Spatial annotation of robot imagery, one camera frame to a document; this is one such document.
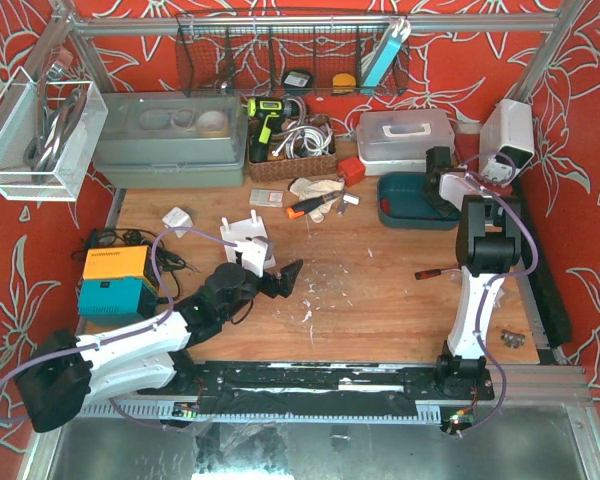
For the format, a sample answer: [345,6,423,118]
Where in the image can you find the white peg fixture board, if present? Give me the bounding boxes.
[220,210,276,270]

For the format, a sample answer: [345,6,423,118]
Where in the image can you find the black orange screwdriver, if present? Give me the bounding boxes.
[285,191,341,219]

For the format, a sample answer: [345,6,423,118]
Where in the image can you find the white plug adapter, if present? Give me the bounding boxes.
[162,207,193,228]

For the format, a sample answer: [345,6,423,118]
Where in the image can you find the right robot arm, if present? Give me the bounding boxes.
[423,146,522,391]

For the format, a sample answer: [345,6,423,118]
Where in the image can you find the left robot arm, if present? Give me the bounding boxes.
[14,260,303,433]

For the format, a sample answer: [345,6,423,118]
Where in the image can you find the small red spring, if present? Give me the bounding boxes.
[380,199,390,215]

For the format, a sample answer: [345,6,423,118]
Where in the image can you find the white clear lidded case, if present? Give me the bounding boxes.
[356,109,455,176]

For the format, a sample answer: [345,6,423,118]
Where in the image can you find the teal plastic tray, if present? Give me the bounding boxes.
[377,172,460,231]

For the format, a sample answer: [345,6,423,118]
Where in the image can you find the white bench power supply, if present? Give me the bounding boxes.
[478,99,534,185]

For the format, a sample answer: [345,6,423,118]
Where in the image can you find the clear small parts packet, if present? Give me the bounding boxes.
[249,189,284,208]

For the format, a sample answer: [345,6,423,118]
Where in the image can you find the beige work glove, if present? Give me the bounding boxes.
[288,178,345,223]

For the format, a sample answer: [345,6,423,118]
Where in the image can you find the small red box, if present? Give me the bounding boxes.
[337,156,366,187]

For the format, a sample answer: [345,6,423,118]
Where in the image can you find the orange teal power box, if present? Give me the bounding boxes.
[78,245,159,327]

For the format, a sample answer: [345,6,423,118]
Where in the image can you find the wicker basket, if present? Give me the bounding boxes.
[247,114,337,183]

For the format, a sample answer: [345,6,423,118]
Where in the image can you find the blue white booklet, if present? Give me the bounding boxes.
[360,17,412,95]

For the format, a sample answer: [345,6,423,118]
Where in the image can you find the grey plastic storage box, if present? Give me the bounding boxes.
[93,92,248,189]

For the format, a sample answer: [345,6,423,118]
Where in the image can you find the small metal fitting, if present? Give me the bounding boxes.
[500,329,526,349]

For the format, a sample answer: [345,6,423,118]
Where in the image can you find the clear acrylic hanging bin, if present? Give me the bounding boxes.
[0,68,108,202]

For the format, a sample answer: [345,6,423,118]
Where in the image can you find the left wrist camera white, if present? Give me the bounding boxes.
[234,236,273,277]

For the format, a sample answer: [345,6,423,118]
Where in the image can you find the small metal bracket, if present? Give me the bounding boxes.
[336,193,360,216]

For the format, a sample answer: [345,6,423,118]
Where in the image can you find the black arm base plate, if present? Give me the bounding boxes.
[138,362,495,417]

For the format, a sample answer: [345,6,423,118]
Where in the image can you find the red handled screwdriver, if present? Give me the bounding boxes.
[414,266,460,281]

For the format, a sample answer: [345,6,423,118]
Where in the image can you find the white cables in basket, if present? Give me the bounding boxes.
[272,124,334,160]

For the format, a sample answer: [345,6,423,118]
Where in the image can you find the green black cordless drill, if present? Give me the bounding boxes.
[247,97,301,163]

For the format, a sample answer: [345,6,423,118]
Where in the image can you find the black wire wall basket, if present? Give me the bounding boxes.
[175,8,410,96]

